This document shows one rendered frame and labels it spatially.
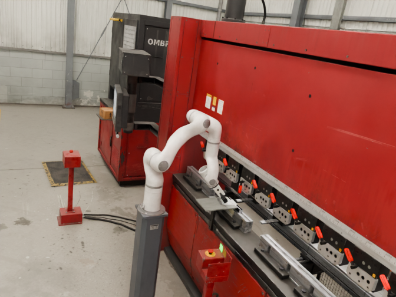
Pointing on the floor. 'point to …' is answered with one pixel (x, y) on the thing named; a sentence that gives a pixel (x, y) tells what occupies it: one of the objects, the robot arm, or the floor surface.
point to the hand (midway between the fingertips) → (224, 198)
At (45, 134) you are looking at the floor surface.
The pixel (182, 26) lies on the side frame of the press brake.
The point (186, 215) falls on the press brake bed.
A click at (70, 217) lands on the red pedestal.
